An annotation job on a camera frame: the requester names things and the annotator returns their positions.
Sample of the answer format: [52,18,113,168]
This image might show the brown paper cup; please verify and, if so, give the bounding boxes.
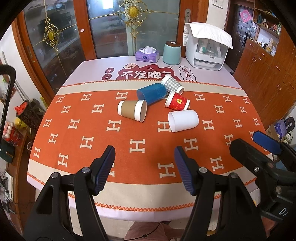
[117,100,147,123]

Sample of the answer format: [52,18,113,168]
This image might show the white paper cup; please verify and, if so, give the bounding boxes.
[168,109,199,133]

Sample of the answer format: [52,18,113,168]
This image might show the red paper cup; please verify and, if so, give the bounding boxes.
[165,91,190,111]

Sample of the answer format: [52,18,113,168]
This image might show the grey checked paper cup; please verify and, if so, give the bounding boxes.
[161,74,185,94]

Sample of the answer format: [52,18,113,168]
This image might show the blue plastic cup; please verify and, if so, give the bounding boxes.
[137,83,167,105]

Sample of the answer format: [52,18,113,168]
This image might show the pink trousers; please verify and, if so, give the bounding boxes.
[124,222,184,240]

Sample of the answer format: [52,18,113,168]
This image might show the brown wooden cabinet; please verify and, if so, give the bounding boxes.
[234,1,295,128]

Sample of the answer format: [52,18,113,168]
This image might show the red box with eggs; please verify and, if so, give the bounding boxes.
[3,122,23,147]

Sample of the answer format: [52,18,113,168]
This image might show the orange H-pattern table runner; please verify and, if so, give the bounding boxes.
[27,79,270,212]

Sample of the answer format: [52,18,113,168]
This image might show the dark basket red decoration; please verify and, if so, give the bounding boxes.
[14,99,45,131]

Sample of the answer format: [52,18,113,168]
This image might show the white sterilizer appliance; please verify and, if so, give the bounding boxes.
[185,34,229,71]

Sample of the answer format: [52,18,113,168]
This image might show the white cloth on appliance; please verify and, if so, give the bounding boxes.
[183,22,233,49]

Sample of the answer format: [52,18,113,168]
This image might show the teal canister brown lid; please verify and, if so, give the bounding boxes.
[163,41,182,65]

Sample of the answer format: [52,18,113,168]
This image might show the white printed tablecloth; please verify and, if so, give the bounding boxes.
[26,55,270,222]

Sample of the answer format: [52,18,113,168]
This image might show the purple tissue pack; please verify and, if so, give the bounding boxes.
[135,46,159,63]

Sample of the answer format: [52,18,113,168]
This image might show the wooden glass sliding door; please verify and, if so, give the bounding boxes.
[11,1,209,103]

